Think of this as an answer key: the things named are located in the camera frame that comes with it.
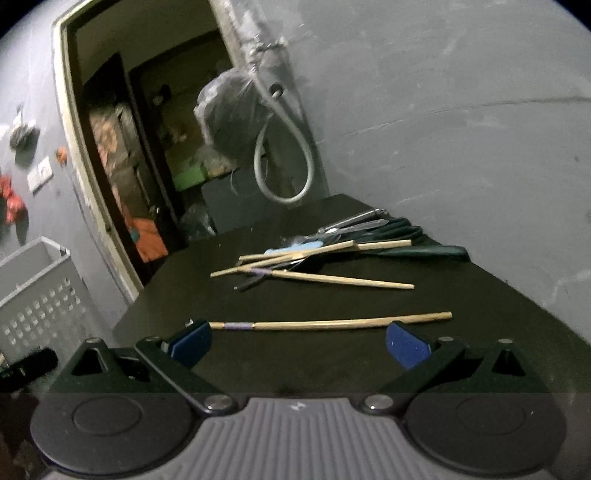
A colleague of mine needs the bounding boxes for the grey perforated plastic basket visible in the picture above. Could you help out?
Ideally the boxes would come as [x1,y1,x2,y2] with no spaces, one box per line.
[0,236,95,370]

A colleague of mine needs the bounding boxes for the dark wooden door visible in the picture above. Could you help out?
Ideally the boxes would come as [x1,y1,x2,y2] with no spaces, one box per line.
[81,53,176,273]

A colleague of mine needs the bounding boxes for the black plastic bags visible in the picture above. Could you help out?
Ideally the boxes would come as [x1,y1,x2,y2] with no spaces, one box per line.
[178,203,218,243]

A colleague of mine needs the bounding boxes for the dark grey cabinet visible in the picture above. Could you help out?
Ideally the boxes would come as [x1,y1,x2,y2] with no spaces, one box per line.
[201,171,273,234]

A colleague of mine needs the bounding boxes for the dark green handled knife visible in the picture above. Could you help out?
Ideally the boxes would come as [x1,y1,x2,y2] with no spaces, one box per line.
[365,244,471,263]

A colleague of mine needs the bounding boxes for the wall water tap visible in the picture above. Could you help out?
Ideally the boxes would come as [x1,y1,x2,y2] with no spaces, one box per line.
[247,37,289,100]

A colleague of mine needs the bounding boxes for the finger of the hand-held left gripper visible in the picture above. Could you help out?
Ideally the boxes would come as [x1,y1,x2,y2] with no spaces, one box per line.
[0,348,59,386]

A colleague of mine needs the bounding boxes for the black handled sharpening steel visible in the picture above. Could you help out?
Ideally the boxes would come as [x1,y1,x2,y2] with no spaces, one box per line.
[318,209,387,233]

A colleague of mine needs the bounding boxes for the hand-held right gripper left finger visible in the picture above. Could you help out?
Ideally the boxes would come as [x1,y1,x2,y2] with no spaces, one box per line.
[55,318,238,416]

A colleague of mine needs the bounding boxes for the hanging mesh bag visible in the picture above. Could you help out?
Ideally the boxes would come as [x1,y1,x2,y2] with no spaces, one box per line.
[9,108,40,148]

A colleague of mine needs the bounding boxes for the green box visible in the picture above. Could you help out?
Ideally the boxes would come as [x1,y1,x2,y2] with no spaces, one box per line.
[173,166,208,191]

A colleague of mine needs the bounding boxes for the grey water hose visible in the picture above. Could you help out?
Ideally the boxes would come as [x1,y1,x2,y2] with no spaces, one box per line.
[253,76,315,205]

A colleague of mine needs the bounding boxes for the sunflower door poster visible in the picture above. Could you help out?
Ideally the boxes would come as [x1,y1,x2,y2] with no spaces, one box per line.
[90,106,127,185]

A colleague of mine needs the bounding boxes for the light blue handled kitchen tool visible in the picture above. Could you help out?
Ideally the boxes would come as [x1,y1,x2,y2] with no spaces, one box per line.
[264,243,326,257]

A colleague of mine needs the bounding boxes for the red plastic bag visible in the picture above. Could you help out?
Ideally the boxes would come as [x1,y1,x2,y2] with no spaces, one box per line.
[0,174,28,227]

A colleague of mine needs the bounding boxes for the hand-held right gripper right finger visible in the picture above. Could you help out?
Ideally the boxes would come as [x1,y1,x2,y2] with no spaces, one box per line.
[360,320,550,416]

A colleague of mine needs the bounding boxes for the hanging grey plastic bag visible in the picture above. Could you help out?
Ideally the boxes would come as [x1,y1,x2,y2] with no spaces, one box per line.
[193,69,271,160]

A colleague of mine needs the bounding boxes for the wooden storage shelf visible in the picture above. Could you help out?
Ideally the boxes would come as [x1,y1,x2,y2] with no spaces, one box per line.
[129,62,234,195]

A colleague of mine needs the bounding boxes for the dark green handled scissors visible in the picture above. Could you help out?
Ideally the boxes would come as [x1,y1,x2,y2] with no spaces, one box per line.
[318,217,426,243]

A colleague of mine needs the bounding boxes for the cream door frame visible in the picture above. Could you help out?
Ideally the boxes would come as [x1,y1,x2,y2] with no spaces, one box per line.
[52,0,331,301]

